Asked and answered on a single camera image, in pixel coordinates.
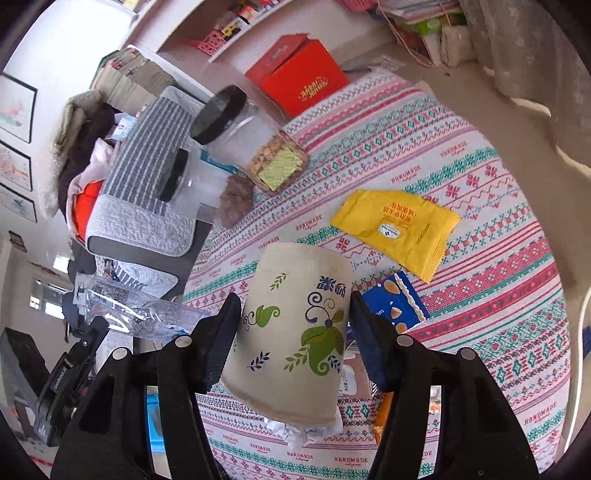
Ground flowered sheer curtain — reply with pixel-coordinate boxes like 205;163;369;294
457;0;591;158

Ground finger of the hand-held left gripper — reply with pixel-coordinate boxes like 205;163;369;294
67;315;110;367

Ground black framed wall picture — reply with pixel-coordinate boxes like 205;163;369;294
0;141;33;192
0;73;38;143
0;185;38;223

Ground beige leaf-print paper cup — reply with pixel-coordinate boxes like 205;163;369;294
221;242;354;428

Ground white pink garment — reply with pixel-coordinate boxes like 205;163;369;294
67;138;116;217

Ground patterned woven cloth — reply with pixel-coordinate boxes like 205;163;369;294
182;74;571;480

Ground green-print cardboard box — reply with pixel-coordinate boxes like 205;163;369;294
399;16;467;40

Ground yellow snack packet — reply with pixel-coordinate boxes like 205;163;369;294
330;189;462;284

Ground sticker sheets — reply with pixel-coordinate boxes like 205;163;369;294
342;54;404;73

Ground orange cushion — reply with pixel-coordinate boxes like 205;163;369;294
76;181;102;236

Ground beige fluffy blanket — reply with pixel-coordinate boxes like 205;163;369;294
37;90;102;217

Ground small pink basket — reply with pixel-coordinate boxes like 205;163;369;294
187;31;232;56

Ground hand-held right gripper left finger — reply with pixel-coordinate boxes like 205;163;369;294
50;292;243;480

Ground stack of papers and folders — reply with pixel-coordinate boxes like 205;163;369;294
379;0;462;24

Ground white blue small box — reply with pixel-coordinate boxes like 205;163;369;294
198;150;241;174

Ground crumpled white paper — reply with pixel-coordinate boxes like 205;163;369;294
265;408;345;448

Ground pink cord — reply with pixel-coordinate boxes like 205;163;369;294
388;18;444;69

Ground clear jar with biscuits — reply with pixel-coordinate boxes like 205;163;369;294
191;85;311;193

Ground orange snack packet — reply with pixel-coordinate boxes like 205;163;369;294
373;392;395;446

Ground white shelf unit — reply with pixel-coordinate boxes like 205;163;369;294
111;0;393;63

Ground grey striped quilt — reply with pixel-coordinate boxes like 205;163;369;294
85;85;218;257

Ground red cardboard box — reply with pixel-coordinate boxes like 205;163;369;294
244;33;350;118

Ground dark brown cloth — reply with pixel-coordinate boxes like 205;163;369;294
58;108;116;208

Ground white cloth bag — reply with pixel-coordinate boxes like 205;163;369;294
422;25;476;68

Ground clear plastic bottle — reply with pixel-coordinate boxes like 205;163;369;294
74;272;213;342

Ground blue snack packet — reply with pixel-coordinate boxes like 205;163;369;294
360;271;431;333

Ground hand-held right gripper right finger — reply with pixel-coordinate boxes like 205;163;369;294
349;291;540;480

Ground clear jar with brown nuts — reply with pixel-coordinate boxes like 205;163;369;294
157;148;256;229

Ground stack of books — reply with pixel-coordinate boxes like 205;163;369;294
90;46;162;104

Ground white paper packet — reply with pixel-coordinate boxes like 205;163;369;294
339;339;372;398

